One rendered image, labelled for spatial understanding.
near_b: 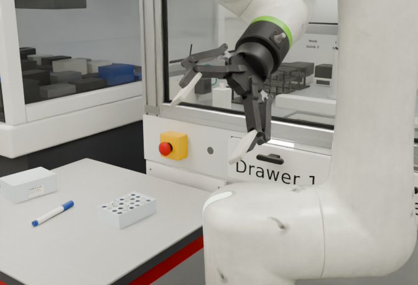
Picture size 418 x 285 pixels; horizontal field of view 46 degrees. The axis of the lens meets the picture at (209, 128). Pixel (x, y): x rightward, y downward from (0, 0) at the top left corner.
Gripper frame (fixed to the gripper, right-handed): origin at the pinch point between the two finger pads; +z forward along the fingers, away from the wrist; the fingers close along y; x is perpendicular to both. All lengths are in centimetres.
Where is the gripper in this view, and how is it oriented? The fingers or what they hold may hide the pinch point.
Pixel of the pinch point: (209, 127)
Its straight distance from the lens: 79.5
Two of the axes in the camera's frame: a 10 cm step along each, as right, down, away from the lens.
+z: -4.3, 6.5, -6.3
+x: -5.9, 3.3, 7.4
